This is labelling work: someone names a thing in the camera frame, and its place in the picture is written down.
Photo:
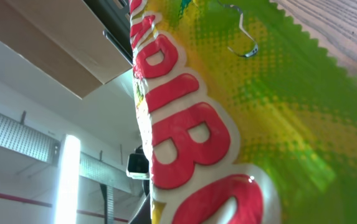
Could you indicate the perforated metal ceiling tray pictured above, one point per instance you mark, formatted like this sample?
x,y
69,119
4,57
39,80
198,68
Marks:
x,y
32,143

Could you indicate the bright ceiling light strip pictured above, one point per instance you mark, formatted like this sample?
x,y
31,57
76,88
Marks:
x,y
66,200

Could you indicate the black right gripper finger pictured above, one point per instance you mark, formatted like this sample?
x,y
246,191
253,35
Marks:
x,y
142,214

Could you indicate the beige overhead cabinet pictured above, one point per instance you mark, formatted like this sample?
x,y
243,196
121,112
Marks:
x,y
64,39

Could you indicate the overhead camera on mount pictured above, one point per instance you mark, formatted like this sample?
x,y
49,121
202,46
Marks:
x,y
138,166

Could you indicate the Haribo gummy candy bag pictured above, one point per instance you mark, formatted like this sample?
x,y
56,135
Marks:
x,y
243,117

